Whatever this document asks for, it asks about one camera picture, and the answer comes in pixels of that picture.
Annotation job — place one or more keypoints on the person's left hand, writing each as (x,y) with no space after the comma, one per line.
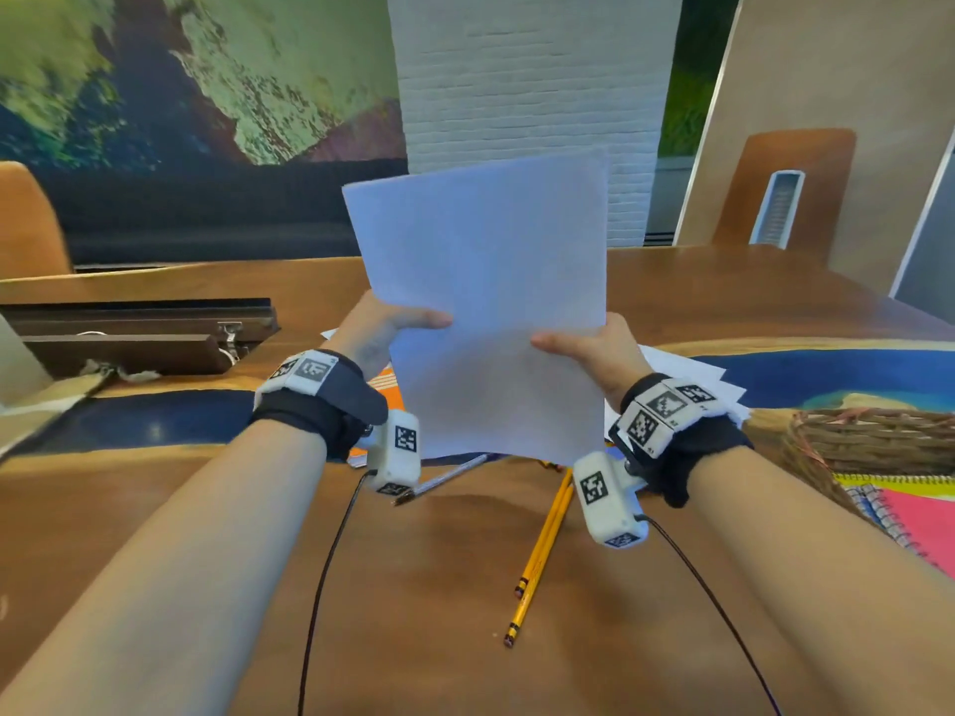
(362,335)

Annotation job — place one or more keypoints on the person's right hand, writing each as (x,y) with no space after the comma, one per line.
(615,357)

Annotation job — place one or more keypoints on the orange spiral notebook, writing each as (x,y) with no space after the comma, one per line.
(388,395)

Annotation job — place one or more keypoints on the grey clear pen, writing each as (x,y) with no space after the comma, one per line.
(440,480)

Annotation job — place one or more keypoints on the bunch of yellow pencils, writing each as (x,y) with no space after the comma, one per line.
(541,551)

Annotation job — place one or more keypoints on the woven wicker basket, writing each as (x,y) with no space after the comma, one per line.
(858,439)

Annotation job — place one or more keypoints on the blue spiral notebook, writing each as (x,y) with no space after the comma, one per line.
(877,514)

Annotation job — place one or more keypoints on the yellow notebook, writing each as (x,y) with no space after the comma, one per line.
(895,484)

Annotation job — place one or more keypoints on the pink spiral notebook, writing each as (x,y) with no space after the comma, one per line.
(929,529)

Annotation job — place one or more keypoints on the person's right forearm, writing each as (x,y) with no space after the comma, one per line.
(821,574)

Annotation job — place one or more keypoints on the person's left forearm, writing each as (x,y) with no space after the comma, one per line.
(164,574)

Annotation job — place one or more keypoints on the black left wrist marker band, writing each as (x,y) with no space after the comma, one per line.
(328,410)

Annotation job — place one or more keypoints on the black wrist marker band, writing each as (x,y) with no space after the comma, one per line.
(701,447)
(328,410)

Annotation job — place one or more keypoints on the black right wrist marker band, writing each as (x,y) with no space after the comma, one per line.
(701,447)

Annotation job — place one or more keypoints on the dark sofa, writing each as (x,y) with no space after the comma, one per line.
(209,216)

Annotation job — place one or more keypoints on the dark wooden box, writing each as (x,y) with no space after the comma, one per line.
(134,335)

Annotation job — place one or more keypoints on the brown wooden chair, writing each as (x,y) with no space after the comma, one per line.
(828,186)
(30,223)

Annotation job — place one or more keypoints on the brown metal-framed board panel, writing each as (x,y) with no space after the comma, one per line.
(821,59)

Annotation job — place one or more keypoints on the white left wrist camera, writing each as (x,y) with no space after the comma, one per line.
(392,454)

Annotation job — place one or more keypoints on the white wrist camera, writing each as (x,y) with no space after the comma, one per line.
(608,507)
(392,454)

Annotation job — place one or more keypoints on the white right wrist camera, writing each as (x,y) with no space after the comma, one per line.
(608,507)

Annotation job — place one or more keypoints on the green foliage wall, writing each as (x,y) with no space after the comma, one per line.
(686,96)

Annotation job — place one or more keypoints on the large abstract wall painting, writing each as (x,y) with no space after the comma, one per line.
(224,67)

